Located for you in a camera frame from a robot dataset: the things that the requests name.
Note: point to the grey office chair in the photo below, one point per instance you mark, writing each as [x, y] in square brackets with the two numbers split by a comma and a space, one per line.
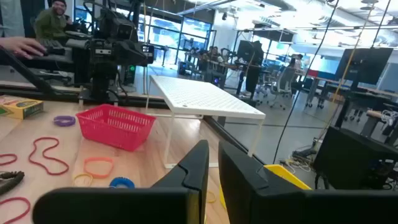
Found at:
[284, 82]

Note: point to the purple coil wristband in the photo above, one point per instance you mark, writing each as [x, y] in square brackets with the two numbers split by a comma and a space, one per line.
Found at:
[55, 120]

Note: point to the black equipment box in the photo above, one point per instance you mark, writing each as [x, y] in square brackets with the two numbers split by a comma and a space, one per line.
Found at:
[348, 155]

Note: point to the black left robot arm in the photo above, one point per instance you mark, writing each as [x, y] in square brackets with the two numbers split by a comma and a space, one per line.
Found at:
[105, 62]

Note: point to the yellow plastic basket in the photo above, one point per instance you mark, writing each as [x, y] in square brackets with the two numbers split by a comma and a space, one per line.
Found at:
[286, 175]

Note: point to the black computer monitor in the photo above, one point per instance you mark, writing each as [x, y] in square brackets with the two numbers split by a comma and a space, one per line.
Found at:
[363, 65]

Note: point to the wooden office desk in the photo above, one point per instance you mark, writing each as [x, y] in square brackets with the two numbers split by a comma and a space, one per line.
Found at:
[323, 81]

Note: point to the orange rubber band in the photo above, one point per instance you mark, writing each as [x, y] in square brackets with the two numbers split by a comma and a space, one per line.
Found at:
[99, 158]

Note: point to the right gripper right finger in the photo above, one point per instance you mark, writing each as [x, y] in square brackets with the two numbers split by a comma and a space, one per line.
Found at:
[280, 208]

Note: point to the person's hand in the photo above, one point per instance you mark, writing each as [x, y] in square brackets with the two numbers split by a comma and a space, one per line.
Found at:
[21, 46]

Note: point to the red plastic basket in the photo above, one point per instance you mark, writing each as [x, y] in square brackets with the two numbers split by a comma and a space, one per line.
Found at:
[115, 130]

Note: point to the person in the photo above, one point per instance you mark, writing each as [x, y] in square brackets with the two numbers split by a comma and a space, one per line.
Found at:
[49, 26]

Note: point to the white perforated metal shelf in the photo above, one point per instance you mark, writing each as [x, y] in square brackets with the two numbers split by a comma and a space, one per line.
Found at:
[202, 96]

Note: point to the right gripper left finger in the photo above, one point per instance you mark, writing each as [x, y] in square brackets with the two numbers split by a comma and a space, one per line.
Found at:
[124, 205]

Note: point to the blue coil wristband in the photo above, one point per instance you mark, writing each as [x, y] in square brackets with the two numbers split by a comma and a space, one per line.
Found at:
[113, 183]

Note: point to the black coil wristband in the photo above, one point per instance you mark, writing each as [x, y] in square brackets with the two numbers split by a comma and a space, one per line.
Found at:
[14, 180]

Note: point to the yellow green crayon box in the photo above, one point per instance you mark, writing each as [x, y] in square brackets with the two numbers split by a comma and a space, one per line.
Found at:
[21, 107]

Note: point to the red rubber band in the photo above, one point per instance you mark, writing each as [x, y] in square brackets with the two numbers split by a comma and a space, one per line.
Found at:
[15, 159]
[67, 169]

